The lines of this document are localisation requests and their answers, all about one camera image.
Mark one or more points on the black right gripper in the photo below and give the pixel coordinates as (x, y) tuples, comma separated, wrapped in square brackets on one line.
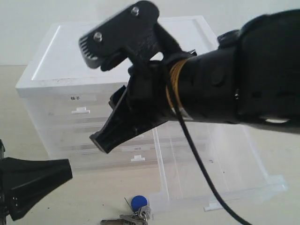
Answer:
[(142, 105)]

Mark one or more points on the clear wide drawer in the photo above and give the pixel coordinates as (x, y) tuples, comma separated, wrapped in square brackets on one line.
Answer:
[(121, 157), (74, 136)]

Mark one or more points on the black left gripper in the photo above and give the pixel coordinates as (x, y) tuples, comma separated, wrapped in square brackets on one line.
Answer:
[(23, 183)]

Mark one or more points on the clear middle wide drawer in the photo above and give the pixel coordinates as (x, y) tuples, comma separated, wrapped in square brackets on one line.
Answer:
[(74, 136)]

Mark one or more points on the clear bottom wide drawer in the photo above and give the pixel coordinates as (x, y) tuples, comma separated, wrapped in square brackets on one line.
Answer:
[(121, 157)]

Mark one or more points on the key bunch with blue tag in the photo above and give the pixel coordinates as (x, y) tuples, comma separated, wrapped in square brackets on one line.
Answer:
[(140, 215)]

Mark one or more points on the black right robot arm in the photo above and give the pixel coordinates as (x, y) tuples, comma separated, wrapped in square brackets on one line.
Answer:
[(252, 78)]

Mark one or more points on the white plastic drawer cabinet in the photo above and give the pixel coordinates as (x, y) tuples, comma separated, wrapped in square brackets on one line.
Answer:
[(59, 69)]

